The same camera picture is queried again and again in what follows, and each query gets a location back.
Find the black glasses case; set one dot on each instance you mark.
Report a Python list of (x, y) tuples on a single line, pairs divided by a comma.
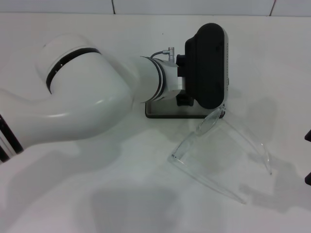
[(170, 116)]

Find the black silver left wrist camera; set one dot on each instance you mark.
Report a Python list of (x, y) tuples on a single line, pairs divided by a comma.
[(209, 65)]

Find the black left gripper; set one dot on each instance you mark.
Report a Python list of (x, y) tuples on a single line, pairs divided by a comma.
[(184, 101)]

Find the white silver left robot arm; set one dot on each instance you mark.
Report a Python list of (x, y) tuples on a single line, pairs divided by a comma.
[(85, 97)]

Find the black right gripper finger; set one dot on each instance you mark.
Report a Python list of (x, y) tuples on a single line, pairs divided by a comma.
[(308, 134), (308, 177)]

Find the clear transparent glasses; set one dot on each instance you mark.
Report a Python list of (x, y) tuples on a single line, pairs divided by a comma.
[(206, 123)]

